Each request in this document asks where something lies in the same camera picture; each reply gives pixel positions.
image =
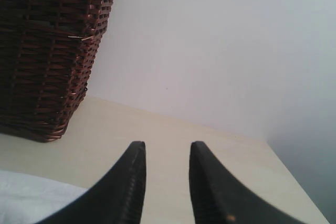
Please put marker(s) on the white t-shirt with red print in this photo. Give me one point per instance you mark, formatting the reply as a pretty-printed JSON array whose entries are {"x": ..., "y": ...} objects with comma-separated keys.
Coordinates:
[{"x": 30, "y": 199}]

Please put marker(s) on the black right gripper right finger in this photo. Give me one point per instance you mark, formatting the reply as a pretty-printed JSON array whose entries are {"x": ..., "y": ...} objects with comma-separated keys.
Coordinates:
[{"x": 217, "y": 196}]

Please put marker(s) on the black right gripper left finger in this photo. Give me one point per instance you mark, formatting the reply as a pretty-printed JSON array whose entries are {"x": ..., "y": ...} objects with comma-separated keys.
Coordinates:
[{"x": 118, "y": 197}]

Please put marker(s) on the dark brown wicker basket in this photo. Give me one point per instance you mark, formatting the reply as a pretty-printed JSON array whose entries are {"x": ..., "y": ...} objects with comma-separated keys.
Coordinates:
[{"x": 48, "y": 48}]

